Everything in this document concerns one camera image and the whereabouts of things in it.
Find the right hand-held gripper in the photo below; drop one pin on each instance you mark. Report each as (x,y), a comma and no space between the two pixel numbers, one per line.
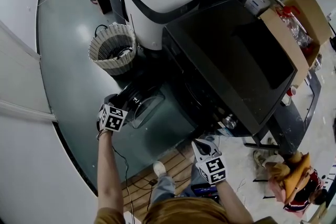
(214,169)

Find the red cup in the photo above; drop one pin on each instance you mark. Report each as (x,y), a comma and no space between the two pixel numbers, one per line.
(292,91)

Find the clear jug with red cap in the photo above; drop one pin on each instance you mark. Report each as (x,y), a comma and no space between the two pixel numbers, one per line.
(287,14)

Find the large black machine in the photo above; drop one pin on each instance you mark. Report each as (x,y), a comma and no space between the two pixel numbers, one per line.
(210,47)

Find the person's white shoe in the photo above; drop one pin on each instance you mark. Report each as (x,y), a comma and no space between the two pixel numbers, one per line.
(159,168)

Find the person's brown shirt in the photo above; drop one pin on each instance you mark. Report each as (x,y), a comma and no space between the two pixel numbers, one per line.
(183,212)

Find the pink seat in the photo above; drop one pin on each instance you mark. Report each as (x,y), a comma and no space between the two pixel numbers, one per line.
(275,189)

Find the person's grey jeans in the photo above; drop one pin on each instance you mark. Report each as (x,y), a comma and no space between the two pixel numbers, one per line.
(162,189)

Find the white packet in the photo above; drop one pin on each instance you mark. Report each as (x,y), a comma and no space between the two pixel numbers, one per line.
(258,4)

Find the cardboard box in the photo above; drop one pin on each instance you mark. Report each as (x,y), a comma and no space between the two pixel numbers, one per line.
(288,42)

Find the person's left forearm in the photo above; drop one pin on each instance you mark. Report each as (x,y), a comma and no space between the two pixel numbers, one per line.
(109,170)

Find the person's right forearm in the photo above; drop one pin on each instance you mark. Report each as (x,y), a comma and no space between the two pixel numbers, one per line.
(233,202)

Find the woven laundry basket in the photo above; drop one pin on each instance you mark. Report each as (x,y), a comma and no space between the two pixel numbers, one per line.
(113,49)

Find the blue device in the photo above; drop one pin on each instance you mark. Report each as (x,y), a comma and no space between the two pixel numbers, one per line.
(203,190)

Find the black low table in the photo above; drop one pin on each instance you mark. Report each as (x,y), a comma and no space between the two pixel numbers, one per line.
(291,123)

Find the white soap dish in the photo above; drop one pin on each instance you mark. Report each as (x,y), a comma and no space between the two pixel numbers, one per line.
(286,100)

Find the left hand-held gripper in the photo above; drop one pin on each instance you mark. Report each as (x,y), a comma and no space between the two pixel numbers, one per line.
(113,119)

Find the wooden floor mat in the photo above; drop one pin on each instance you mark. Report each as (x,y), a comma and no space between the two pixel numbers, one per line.
(173,165)

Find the black machine door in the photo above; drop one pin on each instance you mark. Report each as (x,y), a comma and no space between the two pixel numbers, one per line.
(141,110)

